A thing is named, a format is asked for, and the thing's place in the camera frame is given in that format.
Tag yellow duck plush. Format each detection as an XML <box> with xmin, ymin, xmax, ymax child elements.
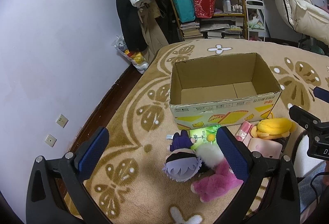
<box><xmin>250</xmin><ymin>118</ymin><xmax>297</xmax><ymax>140</ymax></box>

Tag pink bear plush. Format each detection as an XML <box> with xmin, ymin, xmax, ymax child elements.
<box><xmin>191</xmin><ymin>159</ymin><xmax>243</xmax><ymax>203</ymax></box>

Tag white black fluffy plush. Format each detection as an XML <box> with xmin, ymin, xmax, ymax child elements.
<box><xmin>195</xmin><ymin>144</ymin><xmax>224</xmax><ymax>173</ymax></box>

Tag green tissue pack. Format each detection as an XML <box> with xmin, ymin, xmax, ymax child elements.
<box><xmin>189</xmin><ymin>124</ymin><xmax>221</xmax><ymax>150</ymax></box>

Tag purple haired doll plush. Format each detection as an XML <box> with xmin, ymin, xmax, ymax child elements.
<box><xmin>162</xmin><ymin>130</ymin><xmax>202</xmax><ymax>182</ymax></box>

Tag black tissue pack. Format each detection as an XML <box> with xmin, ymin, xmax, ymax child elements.
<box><xmin>277</xmin><ymin>136</ymin><xmax>290</xmax><ymax>153</ymax></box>

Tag pink tissue pack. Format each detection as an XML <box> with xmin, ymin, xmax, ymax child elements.
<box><xmin>235</xmin><ymin>121</ymin><xmax>253</xmax><ymax>146</ymax></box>

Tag pink square pouch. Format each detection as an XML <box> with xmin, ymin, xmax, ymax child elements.
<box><xmin>248</xmin><ymin>138</ymin><xmax>282</xmax><ymax>159</ymax></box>

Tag open cardboard box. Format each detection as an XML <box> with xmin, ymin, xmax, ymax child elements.
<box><xmin>169</xmin><ymin>53</ymin><xmax>282</xmax><ymax>130</ymax></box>

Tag beige patterned carpet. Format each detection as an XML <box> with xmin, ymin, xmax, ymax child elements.
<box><xmin>84</xmin><ymin>39</ymin><xmax>328</xmax><ymax>223</ymax></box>

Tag white small cart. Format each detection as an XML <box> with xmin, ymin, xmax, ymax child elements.
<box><xmin>245</xmin><ymin>0</ymin><xmax>266</xmax><ymax>42</ymax></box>

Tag wooden shelf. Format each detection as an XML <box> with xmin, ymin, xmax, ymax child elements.
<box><xmin>170</xmin><ymin>0</ymin><xmax>248</xmax><ymax>41</ymax></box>

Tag stack of books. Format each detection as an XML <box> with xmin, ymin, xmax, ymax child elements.
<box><xmin>180</xmin><ymin>21</ymin><xmax>203</xmax><ymax>42</ymax></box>

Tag red gift bag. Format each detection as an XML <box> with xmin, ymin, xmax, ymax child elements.
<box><xmin>193</xmin><ymin>0</ymin><xmax>216</xmax><ymax>19</ymax></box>

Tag teal bag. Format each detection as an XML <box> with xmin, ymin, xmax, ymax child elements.
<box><xmin>173</xmin><ymin>0</ymin><xmax>196</xmax><ymax>23</ymax></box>

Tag plastic bag with toys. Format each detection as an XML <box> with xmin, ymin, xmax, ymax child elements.
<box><xmin>112</xmin><ymin>35</ymin><xmax>149</xmax><ymax>74</ymax></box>

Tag black hanging coat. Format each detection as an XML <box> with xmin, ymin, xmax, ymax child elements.
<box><xmin>116</xmin><ymin>0</ymin><xmax>148</xmax><ymax>52</ymax></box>

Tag lower wall socket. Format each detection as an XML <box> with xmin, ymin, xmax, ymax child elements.
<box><xmin>45</xmin><ymin>134</ymin><xmax>57</xmax><ymax>147</ymax></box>

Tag wall socket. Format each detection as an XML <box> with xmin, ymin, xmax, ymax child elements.
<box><xmin>56</xmin><ymin>114</ymin><xmax>69</xmax><ymax>128</ymax></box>
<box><xmin>45</xmin><ymin>134</ymin><xmax>57</xmax><ymax>147</ymax></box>

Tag upper wall socket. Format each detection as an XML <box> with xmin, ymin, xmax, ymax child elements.
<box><xmin>56</xmin><ymin>114</ymin><xmax>69</xmax><ymax>128</ymax></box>

